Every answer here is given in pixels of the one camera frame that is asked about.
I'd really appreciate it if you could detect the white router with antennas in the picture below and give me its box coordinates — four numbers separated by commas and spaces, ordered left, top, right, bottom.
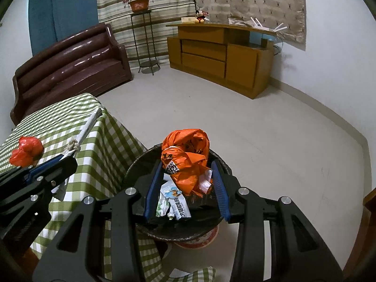
251, 18, 287, 33

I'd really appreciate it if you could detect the red plastic bag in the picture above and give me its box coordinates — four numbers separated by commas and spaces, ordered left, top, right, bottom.
9, 136, 44, 167

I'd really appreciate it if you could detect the white pink paper scrap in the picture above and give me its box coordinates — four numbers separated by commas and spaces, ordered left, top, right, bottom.
199, 170, 214, 195

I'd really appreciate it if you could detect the potted plant orange pot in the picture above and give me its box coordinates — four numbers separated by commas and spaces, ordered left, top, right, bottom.
122, 0, 159, 13

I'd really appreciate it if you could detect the orange snack wrapper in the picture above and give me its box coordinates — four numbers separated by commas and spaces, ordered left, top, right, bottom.
161, 128, 212, 196

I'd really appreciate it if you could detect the trash bin with black liner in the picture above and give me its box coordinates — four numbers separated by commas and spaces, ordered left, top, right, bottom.
123, 142, 234, 250

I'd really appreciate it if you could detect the wooden cabinet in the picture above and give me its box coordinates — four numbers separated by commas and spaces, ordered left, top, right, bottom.
166, 20, 278, 99

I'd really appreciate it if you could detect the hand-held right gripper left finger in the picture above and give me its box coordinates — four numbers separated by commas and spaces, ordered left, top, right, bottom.
32, 160, 165, 282

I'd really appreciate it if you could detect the brown leather sofa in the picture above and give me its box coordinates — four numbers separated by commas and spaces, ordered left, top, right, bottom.
10, 23, 132, 127

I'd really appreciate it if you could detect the blue curtain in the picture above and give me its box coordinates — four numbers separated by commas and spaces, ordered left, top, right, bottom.
28, 0, 99, 56

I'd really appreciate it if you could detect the brown wooden furniture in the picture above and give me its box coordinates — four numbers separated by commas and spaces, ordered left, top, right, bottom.
344, 186, 376, 279

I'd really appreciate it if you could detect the striped curtain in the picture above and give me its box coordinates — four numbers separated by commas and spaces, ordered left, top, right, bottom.
95, 0, 196, 69

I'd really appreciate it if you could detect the white blue toothpaste carton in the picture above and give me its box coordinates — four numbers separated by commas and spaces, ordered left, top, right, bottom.
169, 192, 191, 221

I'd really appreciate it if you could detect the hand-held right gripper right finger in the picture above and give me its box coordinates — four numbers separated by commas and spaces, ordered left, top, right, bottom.
210, 159, 344, 282

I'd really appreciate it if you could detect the white green wrapper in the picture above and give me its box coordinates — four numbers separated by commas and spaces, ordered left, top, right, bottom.
156, 180, 177, 219

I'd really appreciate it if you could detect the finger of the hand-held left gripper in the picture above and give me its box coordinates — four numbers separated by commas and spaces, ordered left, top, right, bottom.
0, 155, 63, 184
28, 157, 78, 196

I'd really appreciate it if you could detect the green checkered tablecloth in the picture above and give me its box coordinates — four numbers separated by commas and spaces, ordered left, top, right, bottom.
0, 92, 216, 282

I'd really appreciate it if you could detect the metal plant stand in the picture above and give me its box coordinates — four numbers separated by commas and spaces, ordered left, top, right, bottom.
129, 9, 161, 75

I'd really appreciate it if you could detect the long white paper wrapper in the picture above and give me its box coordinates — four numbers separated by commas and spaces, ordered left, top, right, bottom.
51, 107, 103, 202

